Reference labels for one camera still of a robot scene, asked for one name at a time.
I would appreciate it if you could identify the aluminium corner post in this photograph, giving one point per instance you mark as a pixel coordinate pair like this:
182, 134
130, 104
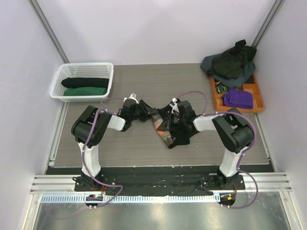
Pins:
277, 4
48, 29

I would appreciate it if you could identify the purple folded cloth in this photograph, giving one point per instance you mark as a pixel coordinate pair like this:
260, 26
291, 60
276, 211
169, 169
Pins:
238, 99

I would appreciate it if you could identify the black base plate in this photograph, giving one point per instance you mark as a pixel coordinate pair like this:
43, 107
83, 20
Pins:
167, 180

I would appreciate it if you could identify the left aluminium corner post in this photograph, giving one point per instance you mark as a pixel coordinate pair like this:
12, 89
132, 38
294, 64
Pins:
48, 29

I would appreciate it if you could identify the rolled green t shirt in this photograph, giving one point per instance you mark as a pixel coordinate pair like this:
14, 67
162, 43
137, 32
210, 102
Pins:
85, 91

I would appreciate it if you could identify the rolled black t shirt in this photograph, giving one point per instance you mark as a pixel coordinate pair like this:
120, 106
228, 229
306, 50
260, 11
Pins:
85, 82

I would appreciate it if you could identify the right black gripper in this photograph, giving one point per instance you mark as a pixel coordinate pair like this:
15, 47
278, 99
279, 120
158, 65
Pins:
172, 119

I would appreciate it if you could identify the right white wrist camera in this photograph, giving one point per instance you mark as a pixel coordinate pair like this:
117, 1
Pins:
174, 106

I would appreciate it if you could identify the white slotted cable duct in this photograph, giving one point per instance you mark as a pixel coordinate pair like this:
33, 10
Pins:
94, 199

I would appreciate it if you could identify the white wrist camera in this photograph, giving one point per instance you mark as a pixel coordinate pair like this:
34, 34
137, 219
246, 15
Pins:
133, 96
174, 106

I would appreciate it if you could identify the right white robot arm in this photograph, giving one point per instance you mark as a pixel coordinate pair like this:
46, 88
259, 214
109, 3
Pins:
236, 134

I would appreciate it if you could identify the grey blue shirt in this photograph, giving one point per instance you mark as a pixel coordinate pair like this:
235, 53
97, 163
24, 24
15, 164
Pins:
246, 75

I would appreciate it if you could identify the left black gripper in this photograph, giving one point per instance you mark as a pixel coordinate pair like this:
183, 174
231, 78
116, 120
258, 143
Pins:
148, 109

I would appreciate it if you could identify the orange compartment tray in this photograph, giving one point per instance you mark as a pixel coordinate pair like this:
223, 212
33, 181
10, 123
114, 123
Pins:
252, 88

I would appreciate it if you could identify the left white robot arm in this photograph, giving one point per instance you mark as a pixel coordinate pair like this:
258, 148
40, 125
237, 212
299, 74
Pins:
89, 130

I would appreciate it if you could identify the blue yellow patterned cloth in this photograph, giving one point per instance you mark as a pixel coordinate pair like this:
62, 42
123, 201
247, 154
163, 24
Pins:
221, 89

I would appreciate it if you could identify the white plastic basket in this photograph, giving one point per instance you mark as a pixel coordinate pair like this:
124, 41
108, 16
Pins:
103, 70

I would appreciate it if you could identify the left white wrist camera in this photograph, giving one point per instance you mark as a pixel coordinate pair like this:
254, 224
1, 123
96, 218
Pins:
133, 96

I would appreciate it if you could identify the right aluminium corner post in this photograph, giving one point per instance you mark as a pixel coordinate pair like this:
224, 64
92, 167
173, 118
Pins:
277, 4

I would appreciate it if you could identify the dark green crumpled shirt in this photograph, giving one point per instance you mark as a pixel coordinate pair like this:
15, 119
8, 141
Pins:
230, 63

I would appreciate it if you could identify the black t shirt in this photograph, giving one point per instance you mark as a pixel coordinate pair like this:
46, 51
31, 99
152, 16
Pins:
85, 82
171, 139

